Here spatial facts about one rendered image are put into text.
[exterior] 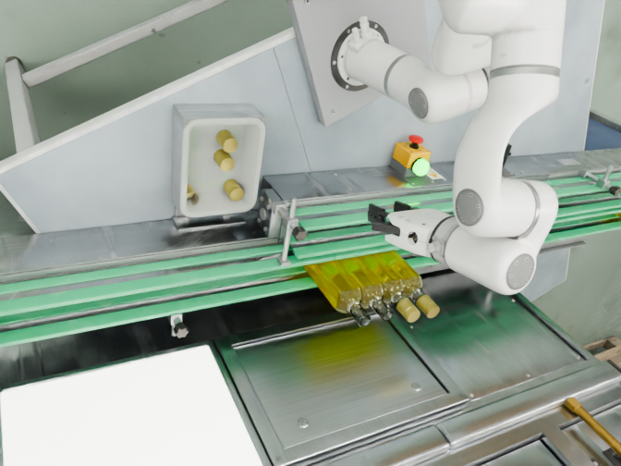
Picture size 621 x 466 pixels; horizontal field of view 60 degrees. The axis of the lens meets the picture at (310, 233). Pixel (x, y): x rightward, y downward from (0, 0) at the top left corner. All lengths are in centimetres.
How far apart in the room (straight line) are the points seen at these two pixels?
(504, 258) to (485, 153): 14
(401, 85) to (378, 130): 36
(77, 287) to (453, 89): 80
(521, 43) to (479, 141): 13
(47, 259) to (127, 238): 16
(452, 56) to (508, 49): 25
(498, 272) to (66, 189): 86
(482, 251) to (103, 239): 79
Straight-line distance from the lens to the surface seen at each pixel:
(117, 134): 117
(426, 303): 125
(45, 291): 113
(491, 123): 70
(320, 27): 120
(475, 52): 98
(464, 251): 76
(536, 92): 72
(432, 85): 103
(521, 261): 74
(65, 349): 129
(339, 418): 115
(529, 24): 74
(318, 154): 136
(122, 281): 114
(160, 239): 122
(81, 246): 120
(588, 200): 196
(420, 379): 128
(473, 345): 148
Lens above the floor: 180
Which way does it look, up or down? 45 degrees down
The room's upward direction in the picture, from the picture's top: 140 degrees clockwise
